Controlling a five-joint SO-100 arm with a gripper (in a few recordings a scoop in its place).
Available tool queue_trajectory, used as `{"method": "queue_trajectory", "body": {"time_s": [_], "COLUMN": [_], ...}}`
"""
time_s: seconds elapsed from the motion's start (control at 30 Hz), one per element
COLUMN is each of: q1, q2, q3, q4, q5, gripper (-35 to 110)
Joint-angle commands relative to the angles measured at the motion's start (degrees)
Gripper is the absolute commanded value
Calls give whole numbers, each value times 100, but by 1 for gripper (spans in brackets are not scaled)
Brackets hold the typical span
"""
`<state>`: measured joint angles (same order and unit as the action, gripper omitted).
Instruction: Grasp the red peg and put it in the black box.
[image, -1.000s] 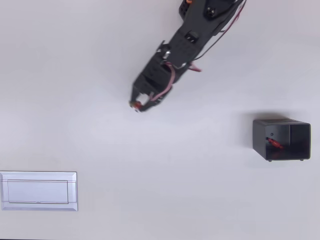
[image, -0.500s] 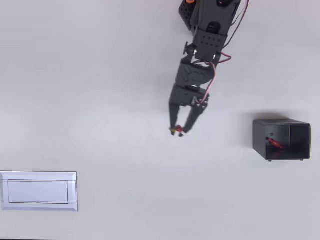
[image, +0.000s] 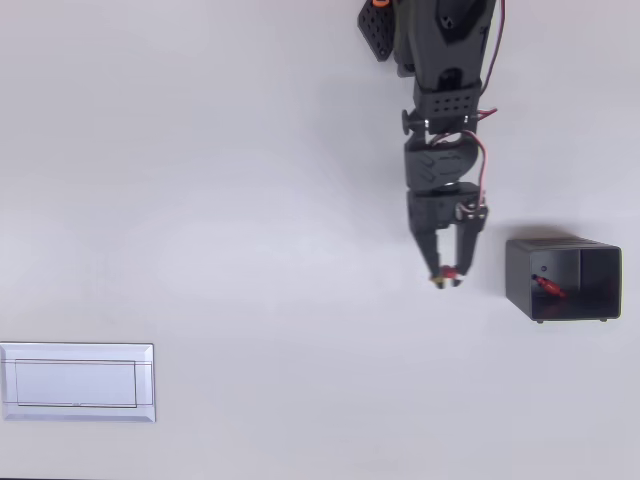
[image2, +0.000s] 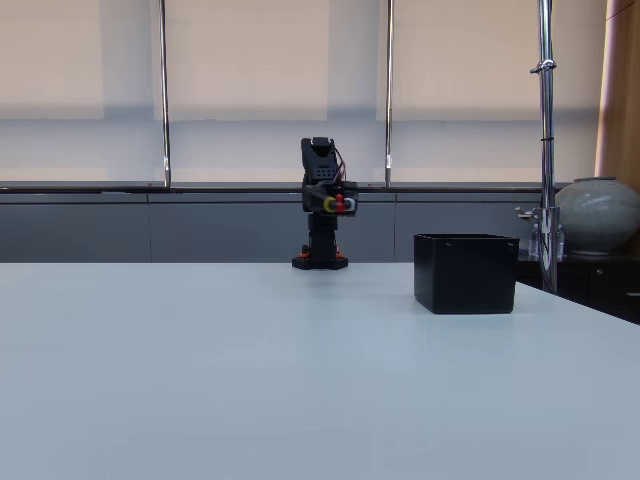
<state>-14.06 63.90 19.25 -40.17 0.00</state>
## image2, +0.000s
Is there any metal window mullion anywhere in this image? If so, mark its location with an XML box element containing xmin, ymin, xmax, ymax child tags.
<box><xmin>383</xmin><ymin>0</ymin><xmax>396</xmax><ymax>188</ymax></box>
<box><xmin>158</xmin><ymin>0</ymin><xmax>173</xmax><ymax>189</ymax></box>

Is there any grey-green round ceramic vase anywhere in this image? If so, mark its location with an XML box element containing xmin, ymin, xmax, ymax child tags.
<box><xmin>553</xmin><ymin>176</ymin><xmax>640</xmax><ymax>257</ymax></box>

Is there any chrome stand pole with clamps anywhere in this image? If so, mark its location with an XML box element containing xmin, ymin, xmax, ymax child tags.
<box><xmin>514</xmin><ymin>0</ymin><xmax>562</xmax><ymax>294</ymax></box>

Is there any dark sideboard cabinet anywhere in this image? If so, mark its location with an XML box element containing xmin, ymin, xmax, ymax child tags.
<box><xmin>514</xmin><ymin>251</ymin><xmax>640</xmax><ymax>326</ymax></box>

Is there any red white gripper servo cable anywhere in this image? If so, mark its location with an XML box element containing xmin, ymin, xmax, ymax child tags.
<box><xmin>332</xmin><ymin>145</ymin><xmax>350</xmax><ymax>185</ymax></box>

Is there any black open box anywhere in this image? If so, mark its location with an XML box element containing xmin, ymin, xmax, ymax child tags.
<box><xmin>412</xmin><ymin>232</ymin><xmax>521</xmax><ymax>316</ymax></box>

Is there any beige roller window blind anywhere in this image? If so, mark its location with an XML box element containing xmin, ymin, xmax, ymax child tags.
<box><xmin>0</xmin><ymin>0</ymin><xmax>162</xmax><ymax>184</ymax></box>
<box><xmin>392</xmin><ymin>0</ymin><xmax>544</xmax><ymax>185</ymax></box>
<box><xmin>168</xmin><ymin>0</ymin><xmax>388</xmax><ymax>185</ymax></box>

